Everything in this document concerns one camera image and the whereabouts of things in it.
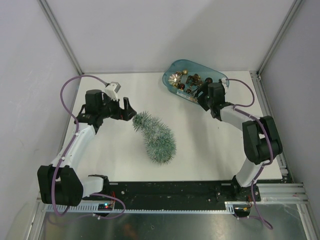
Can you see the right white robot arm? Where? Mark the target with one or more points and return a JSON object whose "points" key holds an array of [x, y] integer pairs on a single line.
{"points": [[261, 140]]}

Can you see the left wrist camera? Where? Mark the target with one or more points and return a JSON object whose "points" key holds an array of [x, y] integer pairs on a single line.
{"points": [[111, 90]]}

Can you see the dark brown bauble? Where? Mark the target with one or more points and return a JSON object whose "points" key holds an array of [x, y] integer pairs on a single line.
{"points": [[209, 80]]}

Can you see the teal plastic bin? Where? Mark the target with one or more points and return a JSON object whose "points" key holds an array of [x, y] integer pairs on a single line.
{"points": [[203, 71]]}

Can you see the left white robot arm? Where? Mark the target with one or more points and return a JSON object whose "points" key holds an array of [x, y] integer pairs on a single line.
{"points": [[58, 182]]}

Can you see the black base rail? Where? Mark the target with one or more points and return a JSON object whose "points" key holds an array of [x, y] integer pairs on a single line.
{"points": [[180, 195]]}

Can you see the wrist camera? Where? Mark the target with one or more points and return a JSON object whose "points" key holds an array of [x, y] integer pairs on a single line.
{"points": [[111, 90], [225, 83]]}

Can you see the small frosted christmas tree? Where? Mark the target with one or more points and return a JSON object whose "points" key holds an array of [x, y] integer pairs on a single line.
{"points": [[158, 138]]}

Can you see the dark red bauble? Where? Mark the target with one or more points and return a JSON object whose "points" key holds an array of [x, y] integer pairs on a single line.
{"points": [[181, 86]]}

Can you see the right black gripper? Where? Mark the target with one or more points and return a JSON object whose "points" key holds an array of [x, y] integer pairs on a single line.
{"points": [[205, 89]]}

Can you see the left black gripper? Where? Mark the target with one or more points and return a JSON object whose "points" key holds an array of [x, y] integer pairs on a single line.
{"points": [[119, 112]]}

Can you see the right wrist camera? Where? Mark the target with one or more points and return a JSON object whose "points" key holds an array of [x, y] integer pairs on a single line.
{"points": [[225, 83]]}

